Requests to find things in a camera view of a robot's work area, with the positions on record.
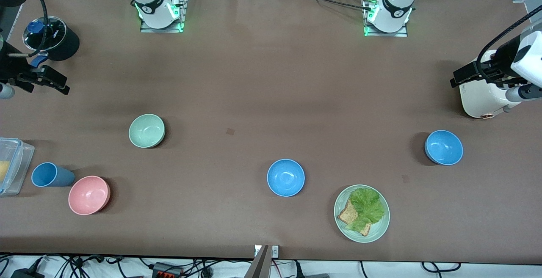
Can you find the green plate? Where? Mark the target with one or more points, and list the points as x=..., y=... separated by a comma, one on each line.
x=379, y=229

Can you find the blue cup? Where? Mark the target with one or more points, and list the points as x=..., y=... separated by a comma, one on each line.
x=51, y=175

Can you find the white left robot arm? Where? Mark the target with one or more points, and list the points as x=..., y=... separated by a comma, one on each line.
x=396, y=3

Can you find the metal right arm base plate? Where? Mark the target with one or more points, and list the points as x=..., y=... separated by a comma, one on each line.
x=183, y=15

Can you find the green lettuce leaf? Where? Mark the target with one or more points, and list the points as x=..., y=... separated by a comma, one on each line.
x=368, y=206

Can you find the grey camera pole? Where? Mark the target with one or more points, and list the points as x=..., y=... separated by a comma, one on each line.
x=259, y=267

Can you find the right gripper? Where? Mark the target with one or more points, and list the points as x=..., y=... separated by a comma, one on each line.
x=9, y=70

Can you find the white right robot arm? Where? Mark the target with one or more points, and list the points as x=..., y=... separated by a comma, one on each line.
x=150, y=3

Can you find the brown bread slice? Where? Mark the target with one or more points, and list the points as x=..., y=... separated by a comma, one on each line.
x=348, y=215

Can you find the yellow food block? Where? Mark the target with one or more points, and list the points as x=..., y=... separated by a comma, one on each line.
x=3, y=171

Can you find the white metal bracket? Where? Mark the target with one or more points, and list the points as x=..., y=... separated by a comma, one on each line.
x=275, y=251

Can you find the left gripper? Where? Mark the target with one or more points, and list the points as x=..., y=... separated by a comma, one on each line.
x=502, y=57

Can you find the black power adapter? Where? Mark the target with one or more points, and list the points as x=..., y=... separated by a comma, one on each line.
x=27, y=274

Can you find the black orange power strip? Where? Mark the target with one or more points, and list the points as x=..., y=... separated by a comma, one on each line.
x=167, y=270

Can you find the green bowl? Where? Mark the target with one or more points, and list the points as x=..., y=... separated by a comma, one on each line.
x=146, y=130

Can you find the white countertop appliance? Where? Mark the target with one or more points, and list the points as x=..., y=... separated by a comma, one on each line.
x=478, y=100

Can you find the glass pot lid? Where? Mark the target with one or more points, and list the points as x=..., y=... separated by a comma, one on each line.
x=53, y=32

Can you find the blue bowl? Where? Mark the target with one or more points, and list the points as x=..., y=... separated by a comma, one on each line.
x=286, y=177
x=443, y=147

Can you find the pink bowl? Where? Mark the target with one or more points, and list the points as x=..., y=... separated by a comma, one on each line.
x=88, y=195

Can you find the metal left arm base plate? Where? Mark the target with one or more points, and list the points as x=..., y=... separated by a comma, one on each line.
x=387, y=34

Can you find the clear plastic container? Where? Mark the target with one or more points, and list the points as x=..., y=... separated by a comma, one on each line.
x=19, y=159

